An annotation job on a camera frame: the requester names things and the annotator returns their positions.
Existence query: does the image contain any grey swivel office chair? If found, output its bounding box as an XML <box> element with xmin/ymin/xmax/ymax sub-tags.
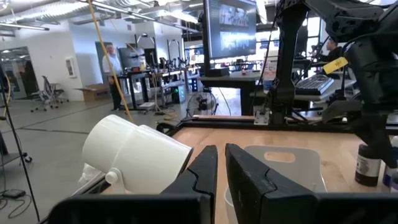
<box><xmin>30</xmin><ymin>75</ymin><xmax>70</xmax><ymax>113</ymax></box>

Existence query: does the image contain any black floor fan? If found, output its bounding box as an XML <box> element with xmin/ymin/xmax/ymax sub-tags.
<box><xmin>186</xmin><ymin>90</ymin><xmax>219</xmax><ymax>118</ymax></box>

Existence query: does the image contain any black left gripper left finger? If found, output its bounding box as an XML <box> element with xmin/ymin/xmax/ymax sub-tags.
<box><xmin>46</xmin><ymin>144</ymin><xmax>218</xmax><ymax>224</ymax></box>

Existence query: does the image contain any computer tower green light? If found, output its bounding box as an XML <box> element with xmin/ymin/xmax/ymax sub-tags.
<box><xmin>170</xmin><ymin>85</ymin><xmax>187</xmax><ymax>105</ymax></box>

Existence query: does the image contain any large black-capped coloring bottle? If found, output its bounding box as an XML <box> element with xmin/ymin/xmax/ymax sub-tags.
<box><xmin>354</xmin><ymin>144</ymin><xmax>382</xmax><ymax>188</ymax></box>

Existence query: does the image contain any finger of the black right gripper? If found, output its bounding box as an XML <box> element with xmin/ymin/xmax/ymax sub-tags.
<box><xmin>351</xmin><ymin>114</ymin><xmax>398</xmax><ymax>169</ymax></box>

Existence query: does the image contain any large purple-capped coloring bottle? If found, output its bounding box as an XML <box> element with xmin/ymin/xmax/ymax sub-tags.
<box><xmin>381</xmin><ymin>164</ymin><xmax>398</xmax><ymax>194</ymax></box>

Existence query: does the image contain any black floor power brick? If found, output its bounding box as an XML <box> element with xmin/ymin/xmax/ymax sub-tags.
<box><xmin>2</xmin><ymin>188</ymin><xmax>27</xmax><ymax>200</ymax></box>

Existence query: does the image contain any white framed wall picture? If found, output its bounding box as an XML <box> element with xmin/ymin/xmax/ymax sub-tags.
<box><xmin>64</xmin><ymin>56</ymin><xmax>78</xmax><ymax>79</ymax></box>

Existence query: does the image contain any brown cardboard box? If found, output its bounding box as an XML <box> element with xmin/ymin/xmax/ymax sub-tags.
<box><xmin>75</xmin><ymin>82</ymin><xmax>110</xmax><ymax>102</ymax></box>

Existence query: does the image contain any grey plastic handled bin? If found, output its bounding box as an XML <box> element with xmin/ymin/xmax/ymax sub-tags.
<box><xmin>223</xmin><ymin>144</ymin><xmax>328</xmax><ymax>224</ymax></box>

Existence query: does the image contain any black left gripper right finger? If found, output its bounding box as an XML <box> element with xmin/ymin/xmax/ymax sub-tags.
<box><xmin>225</xmin><ymin>142</ymin><xmax>398</xmax><ymax>224</ymax></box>

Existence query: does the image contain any person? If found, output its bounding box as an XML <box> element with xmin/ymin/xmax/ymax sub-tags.
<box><xmin>315</xmin><ymin>36</ymin><xmax>343</xmax><ymax>63</ymax></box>
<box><xmin>101</xmin><ymin>42</ymin><xmax>124</xmax><ymax>112</ymax></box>

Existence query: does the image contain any black workbench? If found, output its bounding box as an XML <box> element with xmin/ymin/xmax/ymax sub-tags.
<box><xmin>123</xmin><ymin>68</ymin><xmax>193</xmax><ymax>111</ymax></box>

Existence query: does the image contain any yellow cable tag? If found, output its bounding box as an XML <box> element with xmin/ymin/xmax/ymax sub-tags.
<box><xmin>322</xmin><ymin>57</ymin><xmax>349</xmax><ymax>75</ymax></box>

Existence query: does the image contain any white wipes canister blue label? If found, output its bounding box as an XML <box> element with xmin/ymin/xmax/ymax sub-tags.
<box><xmin>262</xmin><ymin>60</ymin><xmax>278</xmax><ymax>91</ymax></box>

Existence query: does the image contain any black backlit keyboard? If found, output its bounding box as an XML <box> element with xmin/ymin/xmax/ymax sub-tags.
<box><xmin>294</xmin><ymin>73</ymin><xmax>336</xmax><ymax>96</ymax></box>

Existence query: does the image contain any large black monitor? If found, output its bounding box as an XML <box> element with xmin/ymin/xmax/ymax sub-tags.
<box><xmin>201</xmin><ymin>0</ymin><xmax>258</xmax><ymax>62</ymax></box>

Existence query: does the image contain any yellow hanging cable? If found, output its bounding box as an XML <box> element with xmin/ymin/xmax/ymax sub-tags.
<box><xmin>86</xmin><ymin>0</ymin><xmax>135</xmax><ymax>124</ymax></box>

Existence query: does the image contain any black office desk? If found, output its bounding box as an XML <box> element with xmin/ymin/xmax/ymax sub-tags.
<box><xmin>198</xmin><ymin>70</ymin><xmax>268</xmax><ymax>116</ymax></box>

